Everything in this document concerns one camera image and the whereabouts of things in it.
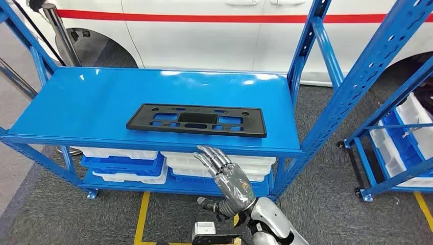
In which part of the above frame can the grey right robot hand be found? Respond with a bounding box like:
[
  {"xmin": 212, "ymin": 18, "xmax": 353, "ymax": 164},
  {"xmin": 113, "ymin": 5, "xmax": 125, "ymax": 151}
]
[{"xmin": 193, "ymin": 145, "xmax": 257, "ymax": 223}]

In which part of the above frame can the black perforated plastic panel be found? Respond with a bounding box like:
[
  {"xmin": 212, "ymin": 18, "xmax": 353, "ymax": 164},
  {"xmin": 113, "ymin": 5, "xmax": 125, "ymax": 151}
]
[{"xmin": 126, "ymin": 103, "xmax": 268, "ymax": 138}]

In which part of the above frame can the blue metal shelf rack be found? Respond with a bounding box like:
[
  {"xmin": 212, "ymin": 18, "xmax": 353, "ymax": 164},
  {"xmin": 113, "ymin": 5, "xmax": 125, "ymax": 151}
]
[
  {"xmin": 338, "ymin": 56, "xmax": 433, "ymax": 203},
  {"xmin": 0, "ymin": 0, "xmax": 433, "ymax": 201}
]

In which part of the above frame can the blue plastic parts bin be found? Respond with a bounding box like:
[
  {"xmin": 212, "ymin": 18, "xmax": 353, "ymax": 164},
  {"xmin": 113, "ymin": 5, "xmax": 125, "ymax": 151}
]
[
  {"xmin": 80, "ymin": 154, "xmax": 166, "ymax": 177},
  {"xmin": 381, "ymin": 110, "xmax": 425, "ymax": 172},
  {"xmin": 169, "ymin": 169, "xmax": 274, "ymax": 197}
]

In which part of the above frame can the white car with red stripe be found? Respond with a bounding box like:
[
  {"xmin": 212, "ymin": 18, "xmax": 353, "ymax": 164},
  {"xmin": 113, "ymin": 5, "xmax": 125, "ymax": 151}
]
[{"xmin": 20, "ymin": 0, "xmax": 433, "ymax": 88}]

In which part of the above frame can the grey metal bar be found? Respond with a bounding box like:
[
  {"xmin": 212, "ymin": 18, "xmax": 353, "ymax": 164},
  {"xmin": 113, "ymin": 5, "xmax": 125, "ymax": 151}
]
[{"xmin": 0, "ymin": 57, "xmax": 38, "ymax": 100}]

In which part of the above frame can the black stanchion belt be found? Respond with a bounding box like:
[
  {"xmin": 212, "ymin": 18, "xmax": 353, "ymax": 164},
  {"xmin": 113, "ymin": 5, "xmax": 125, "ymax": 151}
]
[{"xmin": 11, "ymin": 0, "xmax": 67, "ymax": 67}]

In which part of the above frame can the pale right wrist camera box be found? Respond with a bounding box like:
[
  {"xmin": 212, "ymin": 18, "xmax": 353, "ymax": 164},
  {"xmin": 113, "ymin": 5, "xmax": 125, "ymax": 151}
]
[{"xmin": 191, "ymin": 221, "xmax": 217, "ymax": 241}]

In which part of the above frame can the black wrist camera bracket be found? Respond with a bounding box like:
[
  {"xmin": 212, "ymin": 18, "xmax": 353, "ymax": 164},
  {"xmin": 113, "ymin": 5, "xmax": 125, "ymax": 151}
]
[{"xmin": 191, "ymin": 213, "xmax": 252, "ymax": 245}]

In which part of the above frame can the chrome stanchion post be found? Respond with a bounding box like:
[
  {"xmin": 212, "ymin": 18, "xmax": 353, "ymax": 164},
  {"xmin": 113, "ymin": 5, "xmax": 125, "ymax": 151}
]
[{"xmin": 41, "ymin": 3, "xmax": 84, "ymax": 157}]

